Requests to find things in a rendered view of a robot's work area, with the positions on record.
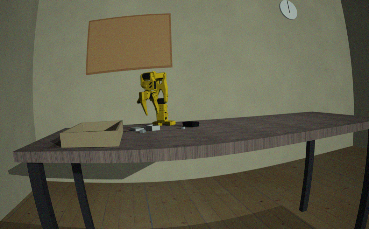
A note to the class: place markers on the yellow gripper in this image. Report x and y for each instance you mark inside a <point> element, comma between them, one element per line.
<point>143,96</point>

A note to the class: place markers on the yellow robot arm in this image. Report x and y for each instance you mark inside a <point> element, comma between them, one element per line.
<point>154,84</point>

